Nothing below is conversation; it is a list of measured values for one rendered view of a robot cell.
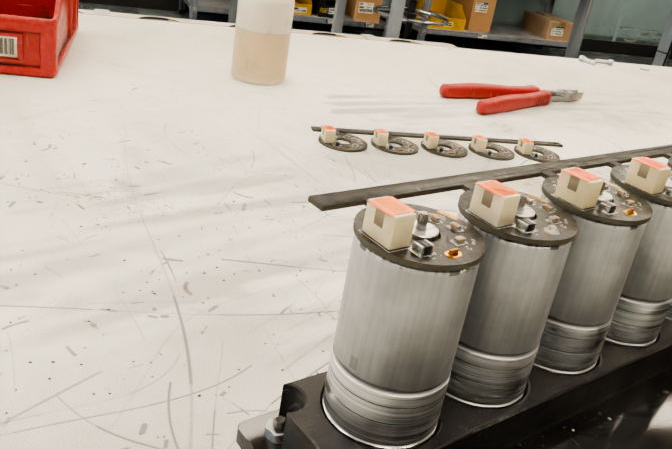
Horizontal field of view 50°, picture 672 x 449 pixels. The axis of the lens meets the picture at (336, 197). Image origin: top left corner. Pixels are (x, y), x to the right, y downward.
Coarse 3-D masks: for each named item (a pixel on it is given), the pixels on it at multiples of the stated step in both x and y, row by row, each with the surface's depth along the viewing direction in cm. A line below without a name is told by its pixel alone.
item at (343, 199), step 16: (560, 160) 19; (576, 160) 19; (592, 160) 19; (608, 160) 20; (624, 160) 20; (448, 176) 16; (464, 176) 17; (480, 176) 17; (496, 176) 17; (512, 176) 17; (528, 176) 18; (544, 176) 18; (336, 192) 15; (352, 192) 15; (368, 192) 15; (384, 192) 15; (400, 192) 15; (416, 192) 15; (432, 192) 16; (320, 208) 14; (336, 208) 14
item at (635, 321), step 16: (656, 208) 18; (656, 224) 18; (656, 240) 18; (640, 256) 18; (656, 256) 18; (640, 272) 18; (656, 272) 18; (624, 288) 18; (640, 288) 18; (656, 288) 18; (624, 304) 19; (640, 304) 18; (656, 304) 19; (624, 320) 19; (640, 320) 19; (656, 320) 19; (608, 336) 19; (624, 336) 19; (640, 336) 19; (656, 336) 19
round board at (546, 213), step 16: (464, 192) 16; (464, 208) 15; (544, 208) 16; (560, 208) 16; (480, 224) 14; (512, 224) 15; (528, 224) 14; (544, 224) 15; (560, 224) 15; (576, 224) 15; (512, 240) 14; (528, 240) 14; (544, 240) 14; (560, 240) 14
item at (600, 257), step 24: (576, 216) 16; (576, 240) 16; (600, 240) 16; (624, 240) 16; (576, 264) 16; (600, 264) 16; (624, 264) 16; (576, 288) 16; (600, 288) 16; (552, 312) 17; (576, 312) 17; (600, 312) 17; (552, 336) 17; (576, 336) 17; (600, 336) 17; (552, 360) 17; (576, 360) 17
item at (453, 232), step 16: (416, 208) 14; (432, 208) 15; (432, 224) 14; (448, 224) 14; (464, 224) 14; (368, 240) 13; (416, 240) 13; (448, 240) 13; (464, 240) 13; (480, 240) 14; (384, 256) 13; (400, 256) 12; (416, 256) 13; (432, 256) 13; (464, 256) 13; (480, 256) 13
